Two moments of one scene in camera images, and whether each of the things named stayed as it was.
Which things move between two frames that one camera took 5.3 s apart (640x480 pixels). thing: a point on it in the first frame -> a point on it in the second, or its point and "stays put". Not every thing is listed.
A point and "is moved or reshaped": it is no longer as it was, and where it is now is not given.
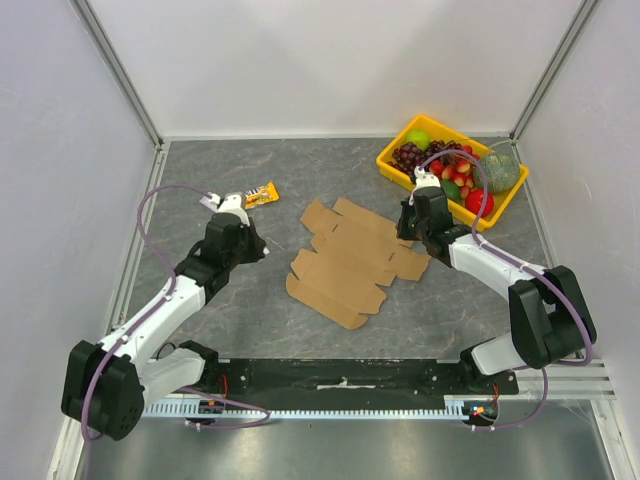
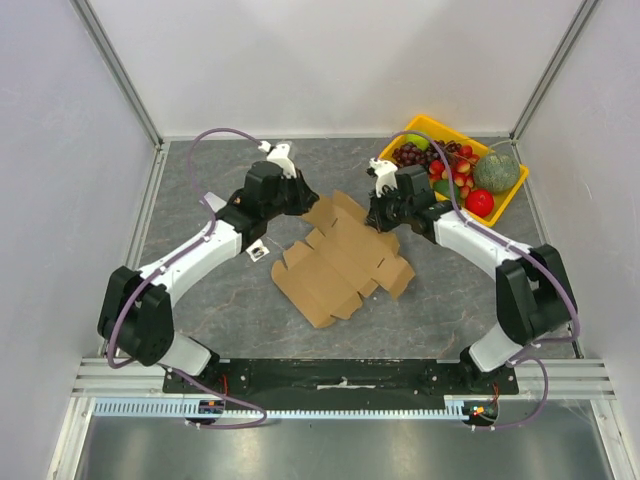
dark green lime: [451, 189] stays put
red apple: [474, 199] stays put
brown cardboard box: [355, 250] is moved or reshaped
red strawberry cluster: [458, 169] stays put
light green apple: [419, 137] stays put
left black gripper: [257, 244] -> [306, 197]
